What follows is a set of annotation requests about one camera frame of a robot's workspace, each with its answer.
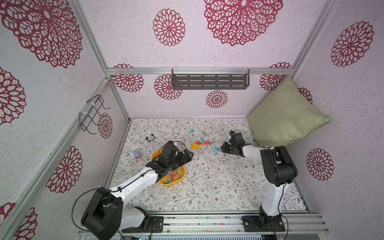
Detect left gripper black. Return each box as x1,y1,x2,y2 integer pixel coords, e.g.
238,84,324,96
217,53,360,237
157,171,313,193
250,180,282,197
167,148,194,171

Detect yellow plastic storage box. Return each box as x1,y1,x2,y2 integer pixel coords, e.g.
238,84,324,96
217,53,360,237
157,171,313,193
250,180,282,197
152,150,190,187

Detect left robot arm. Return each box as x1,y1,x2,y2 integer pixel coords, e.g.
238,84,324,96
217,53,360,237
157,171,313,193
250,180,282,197
78,141,194,240

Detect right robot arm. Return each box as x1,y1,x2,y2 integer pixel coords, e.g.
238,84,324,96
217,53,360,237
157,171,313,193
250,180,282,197
221,131,298,218

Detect yellow clothespin pair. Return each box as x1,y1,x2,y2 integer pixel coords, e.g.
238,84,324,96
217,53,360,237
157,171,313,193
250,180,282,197
191,143,203,150

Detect floral table mat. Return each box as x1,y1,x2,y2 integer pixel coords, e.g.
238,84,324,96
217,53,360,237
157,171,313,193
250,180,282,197
101,117,307,212

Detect black white plush toy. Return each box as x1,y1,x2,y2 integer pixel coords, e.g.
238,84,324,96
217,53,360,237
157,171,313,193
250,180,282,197
146,134,155,142

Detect green pillow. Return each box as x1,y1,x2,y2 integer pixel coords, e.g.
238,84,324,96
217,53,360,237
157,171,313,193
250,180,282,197
248,76,331,147

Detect grey wall shelf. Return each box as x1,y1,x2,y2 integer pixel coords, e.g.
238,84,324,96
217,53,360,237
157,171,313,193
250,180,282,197
171,69,250,90

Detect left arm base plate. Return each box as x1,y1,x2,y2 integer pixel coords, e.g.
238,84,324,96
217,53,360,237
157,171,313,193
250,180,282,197
122,216,164,234

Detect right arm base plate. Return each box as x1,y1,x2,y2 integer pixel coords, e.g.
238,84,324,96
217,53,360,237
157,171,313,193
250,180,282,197
242,215,286,232

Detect black wire wall rack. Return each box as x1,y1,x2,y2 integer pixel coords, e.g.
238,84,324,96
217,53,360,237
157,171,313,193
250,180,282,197
79,94,110,135

